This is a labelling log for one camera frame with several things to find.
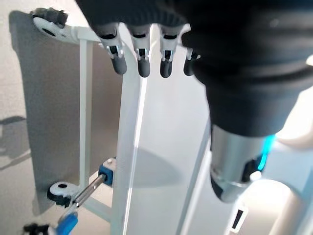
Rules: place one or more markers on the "blue crank socket bracket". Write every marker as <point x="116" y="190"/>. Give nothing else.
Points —
<point x="106" y="171"/>

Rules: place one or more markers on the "white caster with black wheel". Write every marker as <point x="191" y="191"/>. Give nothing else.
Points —
<point x="46" y="27"/>
<point x="60" y="189"/>

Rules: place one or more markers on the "black caster wheel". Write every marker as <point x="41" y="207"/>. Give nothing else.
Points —
<point x="36" y="229"/>

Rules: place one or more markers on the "white bed side rail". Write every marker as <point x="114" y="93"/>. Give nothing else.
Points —
<point x="297" y="127"/>

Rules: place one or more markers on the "white metal bed frame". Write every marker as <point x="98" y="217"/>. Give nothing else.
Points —
<point x="86" y="110"/>

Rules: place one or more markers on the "white bed footboard panel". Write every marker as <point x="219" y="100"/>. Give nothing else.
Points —
<point x="161" y="137"/>

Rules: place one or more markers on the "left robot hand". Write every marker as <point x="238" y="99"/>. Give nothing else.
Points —
<point x="244" y="61"/>

